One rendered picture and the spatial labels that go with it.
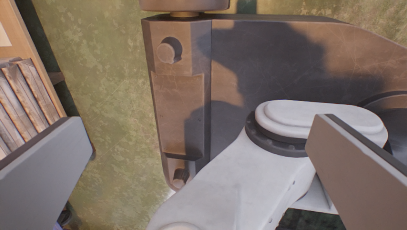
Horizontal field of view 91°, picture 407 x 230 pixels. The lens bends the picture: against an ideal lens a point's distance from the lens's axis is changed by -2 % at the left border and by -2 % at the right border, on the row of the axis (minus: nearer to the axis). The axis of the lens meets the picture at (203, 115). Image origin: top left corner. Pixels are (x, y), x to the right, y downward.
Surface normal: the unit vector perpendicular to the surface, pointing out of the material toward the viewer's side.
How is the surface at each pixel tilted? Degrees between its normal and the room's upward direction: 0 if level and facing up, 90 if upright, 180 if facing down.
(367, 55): 0
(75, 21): 0
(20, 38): 0
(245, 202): 90
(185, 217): 115
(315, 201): 90
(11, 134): 90
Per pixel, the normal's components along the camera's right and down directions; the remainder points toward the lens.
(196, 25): 0.56, 0.43
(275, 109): 0.00, -0.86
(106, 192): -0.18, 0.51
